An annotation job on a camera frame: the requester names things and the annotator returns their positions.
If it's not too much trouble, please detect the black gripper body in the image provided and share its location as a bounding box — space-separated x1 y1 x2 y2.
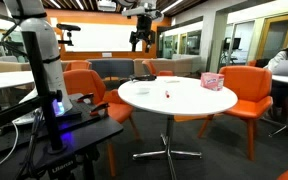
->
135 14 154 41

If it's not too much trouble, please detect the grey sofa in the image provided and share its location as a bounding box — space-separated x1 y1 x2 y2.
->
86 58 135 80

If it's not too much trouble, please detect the beige sofa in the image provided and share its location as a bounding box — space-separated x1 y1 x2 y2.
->
133 54 202 78

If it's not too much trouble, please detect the ceiling projector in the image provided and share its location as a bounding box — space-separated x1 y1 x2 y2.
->
96 0 118 13

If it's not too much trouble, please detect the white plastic packet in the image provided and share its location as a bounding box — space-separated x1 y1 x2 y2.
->
163 78 182 84

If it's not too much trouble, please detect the round white table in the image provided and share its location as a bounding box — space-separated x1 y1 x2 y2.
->
117 75 239 180

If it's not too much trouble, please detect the pink tissue box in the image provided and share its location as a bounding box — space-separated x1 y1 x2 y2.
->
200 71 225 92

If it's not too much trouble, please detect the black orange clamp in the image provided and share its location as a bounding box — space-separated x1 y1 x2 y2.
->
89 102 111 118
76 92 95 103

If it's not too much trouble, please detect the black monitor on cart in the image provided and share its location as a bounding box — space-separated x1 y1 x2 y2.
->
221 36 242 65

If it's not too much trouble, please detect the person in white hoodie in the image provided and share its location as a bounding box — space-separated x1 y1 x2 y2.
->
263 38 288 121

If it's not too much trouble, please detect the white rectangular table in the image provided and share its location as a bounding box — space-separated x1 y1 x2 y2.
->
0 70 36 92

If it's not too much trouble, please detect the white office table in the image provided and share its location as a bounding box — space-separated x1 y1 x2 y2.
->
268 74 288 138

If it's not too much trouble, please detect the black Ulanzi tripod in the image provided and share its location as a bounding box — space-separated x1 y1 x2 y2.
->
16 109 79 180

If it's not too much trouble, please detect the grey wrist camera bar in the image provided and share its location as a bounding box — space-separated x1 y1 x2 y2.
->
121 5 164 18

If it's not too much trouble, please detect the white wall whiteboard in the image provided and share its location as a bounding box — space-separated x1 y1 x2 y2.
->
64 22 144 53

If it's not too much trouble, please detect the black camera on stand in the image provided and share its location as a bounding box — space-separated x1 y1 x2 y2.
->
56 22 82 47

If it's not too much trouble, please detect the black camera stand pole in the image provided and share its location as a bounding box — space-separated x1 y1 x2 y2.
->
21 31 66 155

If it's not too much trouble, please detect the white cable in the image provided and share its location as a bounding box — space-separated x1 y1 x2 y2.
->
0 121 20 177

